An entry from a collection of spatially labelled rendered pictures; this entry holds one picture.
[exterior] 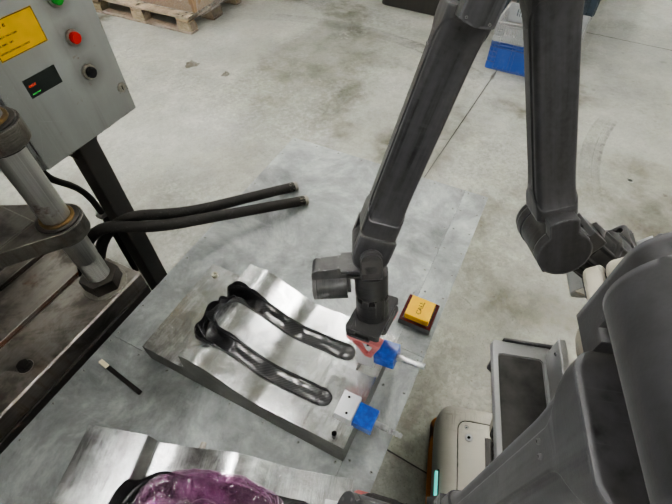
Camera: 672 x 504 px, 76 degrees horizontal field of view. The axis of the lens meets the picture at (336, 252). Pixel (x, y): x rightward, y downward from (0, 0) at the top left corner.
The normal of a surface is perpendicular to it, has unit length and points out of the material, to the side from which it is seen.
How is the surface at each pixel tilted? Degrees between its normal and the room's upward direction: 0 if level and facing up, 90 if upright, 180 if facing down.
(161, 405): 0
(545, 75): 78
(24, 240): 0
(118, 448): 0
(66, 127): 90
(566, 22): 83
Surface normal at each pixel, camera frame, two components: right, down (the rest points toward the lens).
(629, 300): -0.95, -0.31
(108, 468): 0.00, -0.63
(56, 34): 0.89, 0.34
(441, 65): -0.07, 0.61
